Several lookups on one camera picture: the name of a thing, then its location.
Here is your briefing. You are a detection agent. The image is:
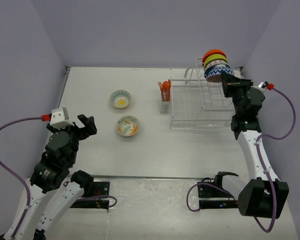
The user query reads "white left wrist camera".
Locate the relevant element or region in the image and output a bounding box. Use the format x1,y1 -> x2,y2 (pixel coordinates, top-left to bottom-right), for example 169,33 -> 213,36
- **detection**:
49,107 -> 75,130

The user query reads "blue zigzag bowl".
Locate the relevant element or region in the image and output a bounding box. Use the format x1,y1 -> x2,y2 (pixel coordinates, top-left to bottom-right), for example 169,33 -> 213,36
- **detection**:
204,63 -> 234,83

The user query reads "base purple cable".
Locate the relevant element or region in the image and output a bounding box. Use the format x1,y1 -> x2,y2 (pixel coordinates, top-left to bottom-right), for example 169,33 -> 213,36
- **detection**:
76,195 -> 118,208
186,182 -> 231,213

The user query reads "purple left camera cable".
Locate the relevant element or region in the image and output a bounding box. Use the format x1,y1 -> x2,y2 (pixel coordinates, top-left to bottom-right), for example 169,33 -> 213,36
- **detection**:
0,114 -> 52,238

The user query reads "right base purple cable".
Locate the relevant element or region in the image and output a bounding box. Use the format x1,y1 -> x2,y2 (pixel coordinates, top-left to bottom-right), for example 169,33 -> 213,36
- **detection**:
186,182 -> 231,213

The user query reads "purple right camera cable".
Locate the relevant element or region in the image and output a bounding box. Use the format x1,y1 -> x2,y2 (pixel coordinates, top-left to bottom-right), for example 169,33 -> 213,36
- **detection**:
253,83 -> 296,233

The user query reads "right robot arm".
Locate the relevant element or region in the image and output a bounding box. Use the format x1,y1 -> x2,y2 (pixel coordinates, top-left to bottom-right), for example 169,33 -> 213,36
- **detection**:
213,72 -> 289,219

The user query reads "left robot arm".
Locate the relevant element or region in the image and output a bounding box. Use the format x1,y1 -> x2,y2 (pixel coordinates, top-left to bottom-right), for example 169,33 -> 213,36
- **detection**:
0,110 -> 97,240

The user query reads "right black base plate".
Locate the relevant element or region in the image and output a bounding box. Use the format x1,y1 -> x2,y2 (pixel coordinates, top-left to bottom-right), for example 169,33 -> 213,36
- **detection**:
197,185 -> 238,210

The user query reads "floral orange flower bowl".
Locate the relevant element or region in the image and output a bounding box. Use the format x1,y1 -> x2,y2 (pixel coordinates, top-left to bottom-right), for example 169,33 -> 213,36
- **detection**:
115,115 -> 140,137

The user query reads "yellow blue sun bowl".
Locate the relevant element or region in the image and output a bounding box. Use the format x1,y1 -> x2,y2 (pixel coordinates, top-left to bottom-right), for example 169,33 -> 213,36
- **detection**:
109,89 -> 132,109

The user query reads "white wire dish rack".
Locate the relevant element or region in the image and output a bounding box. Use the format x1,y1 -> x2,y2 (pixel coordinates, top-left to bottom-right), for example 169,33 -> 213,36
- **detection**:
170,57 -> 235,128

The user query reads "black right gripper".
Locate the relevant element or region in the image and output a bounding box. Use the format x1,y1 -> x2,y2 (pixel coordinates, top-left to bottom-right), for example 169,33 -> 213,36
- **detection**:
221,72 -> 254,116

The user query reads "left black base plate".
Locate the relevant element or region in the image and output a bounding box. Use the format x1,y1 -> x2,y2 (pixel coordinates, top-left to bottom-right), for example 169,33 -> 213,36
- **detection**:
70,181 -> 110,210

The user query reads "yellow-green bowl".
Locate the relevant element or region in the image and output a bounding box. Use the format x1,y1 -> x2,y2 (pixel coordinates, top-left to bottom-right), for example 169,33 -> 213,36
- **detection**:
202,53 -> 229,69

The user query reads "orange plastic spoon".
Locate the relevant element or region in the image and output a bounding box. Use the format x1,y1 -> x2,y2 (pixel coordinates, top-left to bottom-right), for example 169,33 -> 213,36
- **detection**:
162,80 -> 171,102

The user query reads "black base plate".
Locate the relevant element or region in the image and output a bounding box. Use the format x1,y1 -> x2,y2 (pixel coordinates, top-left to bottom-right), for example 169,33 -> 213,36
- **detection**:
70,181 -> 110,210
197,185 -> 238,210

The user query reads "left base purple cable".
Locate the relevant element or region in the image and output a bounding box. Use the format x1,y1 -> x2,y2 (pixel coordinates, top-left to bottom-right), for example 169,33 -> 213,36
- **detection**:
76,195 -> 118,208

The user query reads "purple camera cable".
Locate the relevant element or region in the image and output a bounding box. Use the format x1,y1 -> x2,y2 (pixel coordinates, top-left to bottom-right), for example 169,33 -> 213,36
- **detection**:
0,114 -> 52,238
253,83 -> 296,233

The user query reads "orange plastic fork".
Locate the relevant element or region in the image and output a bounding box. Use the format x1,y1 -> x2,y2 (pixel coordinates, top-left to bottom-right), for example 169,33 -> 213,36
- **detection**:
157,81 -> 165,102

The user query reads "white cutlery holder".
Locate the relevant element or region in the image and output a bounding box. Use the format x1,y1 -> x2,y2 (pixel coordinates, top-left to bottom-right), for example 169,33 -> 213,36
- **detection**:
159,90 -> 171,114

